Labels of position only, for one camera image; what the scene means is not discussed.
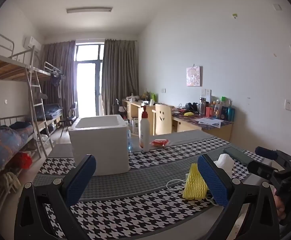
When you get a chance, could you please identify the wooden desk with patterned top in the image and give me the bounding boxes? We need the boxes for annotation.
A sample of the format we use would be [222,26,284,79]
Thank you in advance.
[172,107,233,142]

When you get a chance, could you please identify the black folding cart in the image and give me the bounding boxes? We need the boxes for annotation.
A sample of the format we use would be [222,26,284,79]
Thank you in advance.
[112,99,123,115]

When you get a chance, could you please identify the metal bunk bed with ladder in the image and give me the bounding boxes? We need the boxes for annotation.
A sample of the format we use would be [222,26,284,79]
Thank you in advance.
[0,27,54,205]

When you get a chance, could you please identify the cartoon wall picture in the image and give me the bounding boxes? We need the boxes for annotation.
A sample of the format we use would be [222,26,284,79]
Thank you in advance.
[186,66,202,87]

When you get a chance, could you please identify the blue plaid quilt bundle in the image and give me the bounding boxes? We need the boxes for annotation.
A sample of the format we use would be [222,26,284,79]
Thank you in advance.
[0,122,33,168]

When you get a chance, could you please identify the houndstooth tablecloth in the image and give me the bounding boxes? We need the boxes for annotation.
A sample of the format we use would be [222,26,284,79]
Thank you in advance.
[33,131,266,240]

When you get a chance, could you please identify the black folding chair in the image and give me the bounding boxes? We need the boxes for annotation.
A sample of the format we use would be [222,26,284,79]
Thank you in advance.
[60,102,78,137]

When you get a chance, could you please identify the black smartphone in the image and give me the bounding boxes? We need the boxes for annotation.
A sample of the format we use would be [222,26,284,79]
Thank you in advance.
[223,147,253,165]

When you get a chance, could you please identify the black hair dryer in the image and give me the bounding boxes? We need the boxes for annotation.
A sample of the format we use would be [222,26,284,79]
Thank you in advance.
[185,102,199,113]

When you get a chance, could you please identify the plain wooden desk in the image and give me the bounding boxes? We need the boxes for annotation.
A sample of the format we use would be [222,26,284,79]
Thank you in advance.
[122,99,156,128]

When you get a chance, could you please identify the yellow foam net sleeve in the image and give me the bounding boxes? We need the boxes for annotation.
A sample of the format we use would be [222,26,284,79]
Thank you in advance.
[182,163,209,200]

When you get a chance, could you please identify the blue mattress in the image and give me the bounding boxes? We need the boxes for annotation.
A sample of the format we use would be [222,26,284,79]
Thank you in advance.
[46,105,63,120]

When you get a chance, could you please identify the red plastic bag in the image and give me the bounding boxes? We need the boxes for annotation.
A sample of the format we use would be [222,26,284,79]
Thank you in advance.
[16,151,33,169]

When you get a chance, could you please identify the dark hanging clothes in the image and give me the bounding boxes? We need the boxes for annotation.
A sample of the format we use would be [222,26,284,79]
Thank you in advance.
[50,71,65,85]

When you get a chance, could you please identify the printed paper sheets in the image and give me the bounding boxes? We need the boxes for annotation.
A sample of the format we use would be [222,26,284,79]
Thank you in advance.
[194,117,224,127]

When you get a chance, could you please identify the glass balcony door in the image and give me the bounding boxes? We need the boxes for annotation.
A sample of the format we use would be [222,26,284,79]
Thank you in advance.
[75,44,105,118]

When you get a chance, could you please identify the person's right hand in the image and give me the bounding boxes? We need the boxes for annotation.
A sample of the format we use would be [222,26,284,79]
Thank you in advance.
[274,189,286,219]

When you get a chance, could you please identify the brown curtain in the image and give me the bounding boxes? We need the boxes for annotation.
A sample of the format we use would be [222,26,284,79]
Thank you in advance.
[44,40,76,120]
[102,39,139,115]

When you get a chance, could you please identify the beige rag pile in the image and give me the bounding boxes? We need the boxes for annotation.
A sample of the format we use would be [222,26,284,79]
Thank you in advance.
[1,171,21,193]

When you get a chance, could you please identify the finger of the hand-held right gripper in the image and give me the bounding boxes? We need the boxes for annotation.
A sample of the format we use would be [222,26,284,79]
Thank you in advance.
[255,146,280,160]
[248,160,278,180]

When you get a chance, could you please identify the white tissue wad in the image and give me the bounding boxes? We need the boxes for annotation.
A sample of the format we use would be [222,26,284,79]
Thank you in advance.
[215,153,234,177]

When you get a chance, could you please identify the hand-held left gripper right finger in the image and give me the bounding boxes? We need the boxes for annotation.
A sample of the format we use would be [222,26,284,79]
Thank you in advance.
[197,154,279,240]

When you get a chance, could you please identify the ceiling light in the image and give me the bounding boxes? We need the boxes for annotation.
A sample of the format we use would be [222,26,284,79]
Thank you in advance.
[66,7,113,14]

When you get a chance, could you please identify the white lotion bottle red pump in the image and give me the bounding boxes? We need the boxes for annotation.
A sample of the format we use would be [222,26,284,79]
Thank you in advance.
[139,105,151,152]

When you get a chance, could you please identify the white foam box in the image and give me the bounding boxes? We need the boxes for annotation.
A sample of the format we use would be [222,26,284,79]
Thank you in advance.
[68,114,130,177]

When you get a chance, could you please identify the red snack packet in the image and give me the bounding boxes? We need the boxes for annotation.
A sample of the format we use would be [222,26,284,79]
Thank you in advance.
[150,139,169,147]

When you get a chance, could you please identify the cluster of toiletry bottles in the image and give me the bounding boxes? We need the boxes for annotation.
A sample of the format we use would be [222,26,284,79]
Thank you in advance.
[199,96,236,122]

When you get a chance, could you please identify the white cardboard box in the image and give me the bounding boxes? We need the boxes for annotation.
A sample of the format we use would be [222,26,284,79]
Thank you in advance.
[132,117,141,134]

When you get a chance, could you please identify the wooden chair with smiley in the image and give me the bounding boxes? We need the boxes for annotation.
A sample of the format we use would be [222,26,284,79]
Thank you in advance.
[152,103,176,135]

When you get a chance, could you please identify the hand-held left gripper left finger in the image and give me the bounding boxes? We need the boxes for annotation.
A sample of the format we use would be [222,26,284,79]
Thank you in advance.
[14,154,97,240]

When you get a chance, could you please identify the white air conditioner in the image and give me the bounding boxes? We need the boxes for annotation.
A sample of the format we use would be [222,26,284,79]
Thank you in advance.
[24,36,41,52]

